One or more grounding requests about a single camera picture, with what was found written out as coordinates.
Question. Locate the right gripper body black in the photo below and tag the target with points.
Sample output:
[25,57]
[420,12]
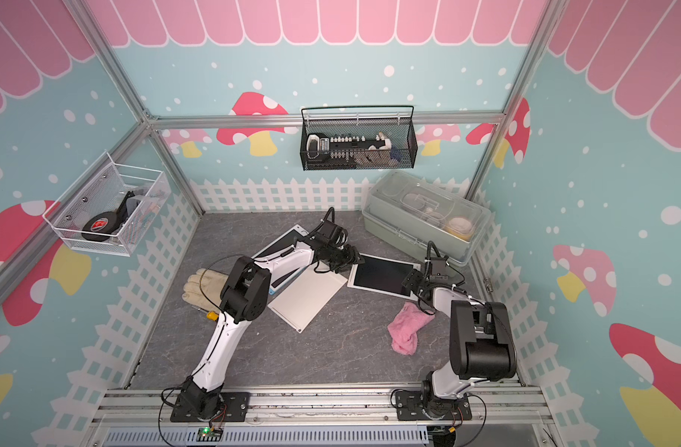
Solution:
[418,282]

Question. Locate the white drawing tablet front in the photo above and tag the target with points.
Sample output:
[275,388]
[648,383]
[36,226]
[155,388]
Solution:
[301,301]

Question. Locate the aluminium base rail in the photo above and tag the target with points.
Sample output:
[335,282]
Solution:
[504,414]

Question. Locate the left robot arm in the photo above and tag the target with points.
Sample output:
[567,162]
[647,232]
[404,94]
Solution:
[243,298]

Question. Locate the beige work glove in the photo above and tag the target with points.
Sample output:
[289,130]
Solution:
[203,289]

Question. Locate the black tape roll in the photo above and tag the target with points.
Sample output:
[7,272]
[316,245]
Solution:
[101,227]

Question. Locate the blue framed drawing tablet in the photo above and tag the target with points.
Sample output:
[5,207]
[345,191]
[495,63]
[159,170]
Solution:
[276,251]

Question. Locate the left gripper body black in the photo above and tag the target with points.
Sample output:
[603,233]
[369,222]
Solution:
[340,258]

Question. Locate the clear acrylic wall bin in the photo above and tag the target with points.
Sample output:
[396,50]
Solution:
[136,194]

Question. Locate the green translucent storage box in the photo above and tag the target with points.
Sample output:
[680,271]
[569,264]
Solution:
[408,213]

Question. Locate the pink cleaning cloth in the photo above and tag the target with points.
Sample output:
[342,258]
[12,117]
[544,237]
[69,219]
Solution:
[405,327]

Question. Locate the black wire mesh basket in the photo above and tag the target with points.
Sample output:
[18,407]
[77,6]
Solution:
[349,138]

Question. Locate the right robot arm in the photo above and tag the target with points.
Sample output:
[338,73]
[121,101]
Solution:
[482,348]

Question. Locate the white drawing tablet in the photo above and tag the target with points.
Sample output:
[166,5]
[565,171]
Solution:
[301,301]
[382,275]

